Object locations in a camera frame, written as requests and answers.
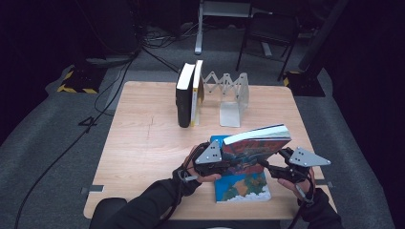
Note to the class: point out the person's knee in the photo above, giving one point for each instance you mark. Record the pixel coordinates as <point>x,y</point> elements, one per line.
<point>106,210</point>

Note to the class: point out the white metal stand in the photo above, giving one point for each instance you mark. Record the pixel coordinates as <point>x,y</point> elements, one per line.
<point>199,31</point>

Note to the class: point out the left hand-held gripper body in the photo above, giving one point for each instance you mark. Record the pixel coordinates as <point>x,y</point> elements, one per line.
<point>208,156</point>

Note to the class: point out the person's left hand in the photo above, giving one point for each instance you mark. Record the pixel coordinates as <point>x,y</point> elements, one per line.
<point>207,179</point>

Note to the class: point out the white expandable metal bookend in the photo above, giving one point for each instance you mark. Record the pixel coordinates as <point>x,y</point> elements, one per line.
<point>234,95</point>

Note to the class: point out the grey tape strip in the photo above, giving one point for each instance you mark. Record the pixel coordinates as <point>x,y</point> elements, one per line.
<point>326,184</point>
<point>92,189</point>

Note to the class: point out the black yellow striped base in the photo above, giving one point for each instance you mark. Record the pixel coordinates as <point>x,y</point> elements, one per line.
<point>305,84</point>
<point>81,81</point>

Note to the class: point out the person's right hand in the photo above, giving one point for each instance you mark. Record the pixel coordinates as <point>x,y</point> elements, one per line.
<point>302,189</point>

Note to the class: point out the black equipment cabinet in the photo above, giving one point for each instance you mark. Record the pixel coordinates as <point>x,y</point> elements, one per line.
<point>108,25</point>

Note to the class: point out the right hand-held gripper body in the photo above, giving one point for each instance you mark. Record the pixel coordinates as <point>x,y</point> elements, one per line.
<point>305,159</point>

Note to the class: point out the blue book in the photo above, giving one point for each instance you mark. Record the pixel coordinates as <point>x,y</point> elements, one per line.
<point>242,187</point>

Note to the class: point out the black book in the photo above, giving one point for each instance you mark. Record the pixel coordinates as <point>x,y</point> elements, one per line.
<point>184,101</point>

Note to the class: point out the dark slanted stand pole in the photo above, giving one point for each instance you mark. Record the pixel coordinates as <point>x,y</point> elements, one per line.
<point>321,35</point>

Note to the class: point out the yellow book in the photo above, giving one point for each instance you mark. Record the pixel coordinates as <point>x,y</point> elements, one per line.
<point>196,92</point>

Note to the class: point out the black folding chair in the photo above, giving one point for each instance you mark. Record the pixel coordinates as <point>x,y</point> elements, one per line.
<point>270,28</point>

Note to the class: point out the red illustrated book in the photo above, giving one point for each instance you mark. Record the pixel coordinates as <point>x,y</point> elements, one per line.
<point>251,152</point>

